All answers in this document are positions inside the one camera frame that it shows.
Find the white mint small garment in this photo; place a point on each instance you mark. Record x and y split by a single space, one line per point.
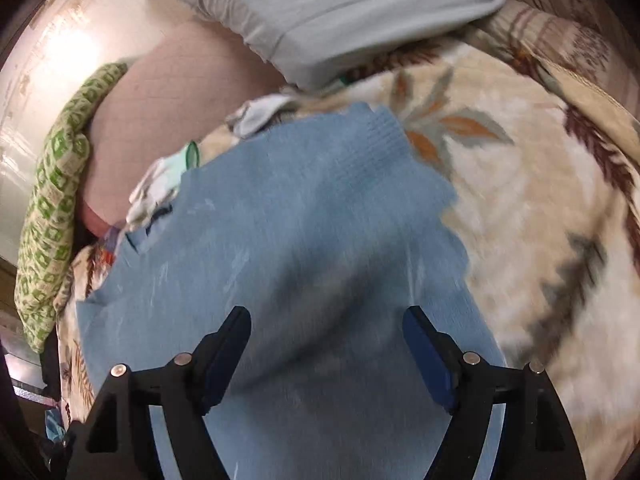
155 187

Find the blue knit sweater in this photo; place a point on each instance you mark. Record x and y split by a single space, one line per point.
300 220

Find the beige floral quilt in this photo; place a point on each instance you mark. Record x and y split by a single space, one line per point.
555 35

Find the beige leaf-print blanket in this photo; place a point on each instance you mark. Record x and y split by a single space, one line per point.
525 185

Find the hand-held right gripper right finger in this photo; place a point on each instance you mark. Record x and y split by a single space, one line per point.
431 366

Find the pink pillow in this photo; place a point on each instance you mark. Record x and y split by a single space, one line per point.
175 95

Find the colourful printed packet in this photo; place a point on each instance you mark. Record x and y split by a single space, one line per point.
107 247

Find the grey pillow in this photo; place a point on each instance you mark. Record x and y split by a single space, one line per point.
325 10

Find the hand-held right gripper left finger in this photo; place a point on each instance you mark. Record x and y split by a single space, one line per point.
216 371

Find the white grey small garment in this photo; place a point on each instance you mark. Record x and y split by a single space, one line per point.
255 112

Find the green patterned pillow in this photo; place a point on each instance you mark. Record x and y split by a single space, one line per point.
55 185

